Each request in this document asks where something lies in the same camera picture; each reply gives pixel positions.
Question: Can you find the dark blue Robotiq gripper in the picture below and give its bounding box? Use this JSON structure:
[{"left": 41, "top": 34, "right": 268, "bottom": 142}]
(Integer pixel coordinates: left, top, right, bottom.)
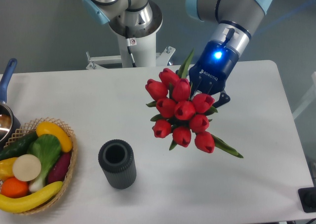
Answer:
[{"left": 189, "top": 41, "right": 239, "bottom": 108}]

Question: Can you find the red tulip bouquet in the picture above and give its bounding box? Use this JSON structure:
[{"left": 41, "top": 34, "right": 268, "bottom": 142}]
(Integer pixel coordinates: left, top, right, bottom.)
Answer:
[{"left": 145, "top": 53, "right": 243, "bottom": 158}]

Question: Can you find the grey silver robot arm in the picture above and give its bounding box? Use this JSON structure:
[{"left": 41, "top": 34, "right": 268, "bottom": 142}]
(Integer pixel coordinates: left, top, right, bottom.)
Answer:
[{"left": 81, "top": 0, "right": 272, "bottom": 107}]

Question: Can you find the dark grey ribbed vase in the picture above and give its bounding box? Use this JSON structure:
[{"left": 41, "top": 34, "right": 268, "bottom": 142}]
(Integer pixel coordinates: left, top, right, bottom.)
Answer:
[{"left": 98, "top": 139, "right": 137, "bottom": 189}]

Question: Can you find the black device at edge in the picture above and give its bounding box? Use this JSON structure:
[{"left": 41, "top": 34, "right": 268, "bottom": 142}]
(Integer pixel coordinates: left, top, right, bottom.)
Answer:
[{"left": 298, "top": 187, "right": 316, "bottom": 213}]

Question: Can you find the purple sweet potato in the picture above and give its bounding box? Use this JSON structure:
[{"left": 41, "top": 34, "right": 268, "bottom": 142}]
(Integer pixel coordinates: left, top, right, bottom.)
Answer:
[{"left": 47, "top": 152, "right": 71, "bottom": 184}]

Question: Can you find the green bok choy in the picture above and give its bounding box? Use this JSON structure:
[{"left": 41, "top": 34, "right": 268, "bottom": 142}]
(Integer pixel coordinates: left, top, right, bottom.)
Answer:
[{"left": 27, "top": 134, "right": 61, "bottom": 193}]

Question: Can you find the woven wicker basket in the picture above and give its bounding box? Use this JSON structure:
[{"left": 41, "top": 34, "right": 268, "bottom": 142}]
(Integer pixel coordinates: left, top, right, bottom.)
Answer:
[{"left": 5, "top": 117, "right": 78, "bottom": 215}]

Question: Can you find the white round radish slice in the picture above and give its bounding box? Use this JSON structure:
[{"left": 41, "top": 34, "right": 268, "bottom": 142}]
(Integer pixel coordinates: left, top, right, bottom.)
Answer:
[{"left": 12, "top": 154, "right": 41, "bottom": 182}]

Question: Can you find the green cucumber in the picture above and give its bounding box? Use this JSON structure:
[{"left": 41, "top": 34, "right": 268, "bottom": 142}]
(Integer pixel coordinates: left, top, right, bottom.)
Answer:
[{"left": 0, "top": 132, "right": 38, "bottom": 160}]

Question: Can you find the yellow bell pepper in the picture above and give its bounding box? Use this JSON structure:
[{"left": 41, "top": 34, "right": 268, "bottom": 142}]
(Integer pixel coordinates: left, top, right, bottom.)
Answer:
[{"left": 0, "top": 157, "right": 17, "bottom": 181}]

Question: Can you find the orange fruit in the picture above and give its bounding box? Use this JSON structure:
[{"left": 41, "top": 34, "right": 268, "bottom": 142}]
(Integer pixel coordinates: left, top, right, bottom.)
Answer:
[{"left": 0, "top": 177, "right": 29, "bottom": 198}]

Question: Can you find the yellow banana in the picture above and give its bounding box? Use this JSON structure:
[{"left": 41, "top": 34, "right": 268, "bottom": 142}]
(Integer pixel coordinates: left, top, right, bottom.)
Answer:
[{"left": 0, "top": 181, "right": 63, "bottom": 213}]

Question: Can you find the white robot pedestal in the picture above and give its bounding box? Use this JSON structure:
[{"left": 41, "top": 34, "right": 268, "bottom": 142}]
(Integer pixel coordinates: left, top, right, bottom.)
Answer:
[{"left": 86, "top": 34, "right": 176, "bottom": 70}]

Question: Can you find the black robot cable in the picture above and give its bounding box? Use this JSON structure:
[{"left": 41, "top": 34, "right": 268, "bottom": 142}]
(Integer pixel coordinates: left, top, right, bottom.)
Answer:
[{"left": 124, "top": 26, "right": 137, "bottom": 68}]

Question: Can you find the blue handled saucepan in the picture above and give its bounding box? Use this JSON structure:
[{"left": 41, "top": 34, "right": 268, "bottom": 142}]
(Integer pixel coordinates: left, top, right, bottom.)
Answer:
[{"left": 0, "top": 58, "right": 20, "bottom": 150}]

